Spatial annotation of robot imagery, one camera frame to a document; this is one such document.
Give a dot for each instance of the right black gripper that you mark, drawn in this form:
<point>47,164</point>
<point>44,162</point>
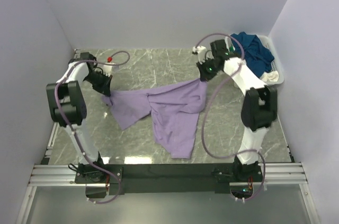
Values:
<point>205,72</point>

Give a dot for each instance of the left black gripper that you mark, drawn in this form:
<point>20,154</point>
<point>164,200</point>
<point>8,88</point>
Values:
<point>100,81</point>

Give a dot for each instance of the purple t shirt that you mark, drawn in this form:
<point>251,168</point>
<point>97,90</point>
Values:
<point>174,110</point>

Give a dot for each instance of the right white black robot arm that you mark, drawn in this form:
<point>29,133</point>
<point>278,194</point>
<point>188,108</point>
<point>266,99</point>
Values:
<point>259,108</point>

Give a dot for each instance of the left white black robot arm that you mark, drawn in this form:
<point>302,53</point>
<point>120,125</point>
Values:
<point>67,106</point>

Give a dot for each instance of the blue t shirt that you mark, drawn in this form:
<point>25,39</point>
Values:
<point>258,57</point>

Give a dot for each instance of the white cloth in basket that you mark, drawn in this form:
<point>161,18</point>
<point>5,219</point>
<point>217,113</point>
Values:
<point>270,77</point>

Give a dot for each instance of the white laundry basket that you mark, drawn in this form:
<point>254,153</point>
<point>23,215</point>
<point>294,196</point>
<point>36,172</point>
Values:
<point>232,45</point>

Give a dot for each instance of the black base beam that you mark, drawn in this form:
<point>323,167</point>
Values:
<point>162,178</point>

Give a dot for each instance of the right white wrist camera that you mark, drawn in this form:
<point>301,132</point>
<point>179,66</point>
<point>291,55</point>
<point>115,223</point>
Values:
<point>200,51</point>

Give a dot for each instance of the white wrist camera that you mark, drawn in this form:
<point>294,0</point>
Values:
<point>200,51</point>
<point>108,66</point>

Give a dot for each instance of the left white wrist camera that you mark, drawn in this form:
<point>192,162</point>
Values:
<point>108,66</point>

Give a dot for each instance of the aluminium rail frame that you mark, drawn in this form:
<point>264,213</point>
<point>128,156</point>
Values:
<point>52,196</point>

